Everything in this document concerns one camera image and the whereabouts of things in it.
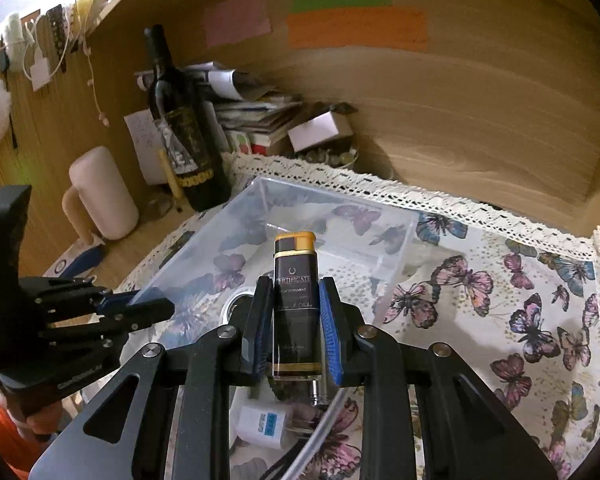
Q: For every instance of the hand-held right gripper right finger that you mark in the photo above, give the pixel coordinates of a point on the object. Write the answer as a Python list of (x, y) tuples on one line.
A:
[(330, 335)]

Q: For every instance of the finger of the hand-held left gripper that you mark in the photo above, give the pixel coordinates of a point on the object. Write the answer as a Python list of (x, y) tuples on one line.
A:
[(150, 308), (75, 291)]

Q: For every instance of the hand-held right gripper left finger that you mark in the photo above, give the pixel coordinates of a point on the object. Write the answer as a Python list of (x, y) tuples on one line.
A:
[(262, 330)]

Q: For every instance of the black and gold lighter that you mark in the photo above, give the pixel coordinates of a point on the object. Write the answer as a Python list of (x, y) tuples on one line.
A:
[(295, 310)]

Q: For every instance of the silver metal clip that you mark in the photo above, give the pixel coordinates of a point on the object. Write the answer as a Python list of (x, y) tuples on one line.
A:
[(318, 391)]

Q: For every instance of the white charger plug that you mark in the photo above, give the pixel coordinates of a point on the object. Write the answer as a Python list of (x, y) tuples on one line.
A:
[(260, 425)]

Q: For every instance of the clear plastic box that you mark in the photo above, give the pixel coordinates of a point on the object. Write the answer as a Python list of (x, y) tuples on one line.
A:
[(300, 205)]

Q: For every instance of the person's left hand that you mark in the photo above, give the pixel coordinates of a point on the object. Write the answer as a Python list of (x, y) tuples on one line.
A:
[(40, 417)]

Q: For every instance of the blue and white packet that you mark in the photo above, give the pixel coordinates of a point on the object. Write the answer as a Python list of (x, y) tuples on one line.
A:
[(80, 260)]

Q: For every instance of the pink mug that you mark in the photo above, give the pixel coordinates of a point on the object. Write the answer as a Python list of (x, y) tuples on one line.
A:
[(105, 190)]

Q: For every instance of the yellow pencil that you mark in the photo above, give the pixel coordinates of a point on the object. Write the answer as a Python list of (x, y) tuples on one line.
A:
[(172, 185)]

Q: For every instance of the butterfly print lace tablecloth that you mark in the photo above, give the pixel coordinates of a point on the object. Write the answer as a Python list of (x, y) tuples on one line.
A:
[(480, 310)]

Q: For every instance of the dark wine bottle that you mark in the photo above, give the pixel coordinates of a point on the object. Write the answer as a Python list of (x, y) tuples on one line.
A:
[(185, 160)]

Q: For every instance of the white note card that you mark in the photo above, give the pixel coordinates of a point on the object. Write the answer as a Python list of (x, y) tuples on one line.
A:
[(140, 135)]

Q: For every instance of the small bowl of coins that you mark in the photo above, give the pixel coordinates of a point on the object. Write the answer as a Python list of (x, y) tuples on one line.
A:
[(332, 156)]

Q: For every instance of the small white box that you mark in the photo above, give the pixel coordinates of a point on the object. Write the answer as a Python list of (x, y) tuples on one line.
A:
[(315, 130)]

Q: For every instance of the white fluffy headband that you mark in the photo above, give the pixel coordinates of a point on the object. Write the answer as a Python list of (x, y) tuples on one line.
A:
[(16, 32)]

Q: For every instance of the stack of magazines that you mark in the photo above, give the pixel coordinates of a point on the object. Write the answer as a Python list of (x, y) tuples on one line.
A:
[(250, 115)]

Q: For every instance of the black lace ribbon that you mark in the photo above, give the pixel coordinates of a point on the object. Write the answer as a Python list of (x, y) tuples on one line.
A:
[(56, 25)]

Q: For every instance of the yellow hanging ornament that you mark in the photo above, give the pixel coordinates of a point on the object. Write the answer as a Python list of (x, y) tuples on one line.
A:
[(87, 10)]

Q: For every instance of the pink sticky note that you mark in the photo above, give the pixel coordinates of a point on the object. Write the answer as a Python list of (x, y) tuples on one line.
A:
[(237, 22)]

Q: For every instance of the orange sticky note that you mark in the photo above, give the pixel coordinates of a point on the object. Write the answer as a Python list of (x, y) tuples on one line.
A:
[(355, 30)]

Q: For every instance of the green sticky note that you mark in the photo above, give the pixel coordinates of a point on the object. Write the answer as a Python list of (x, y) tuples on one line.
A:
[(340, 1)]

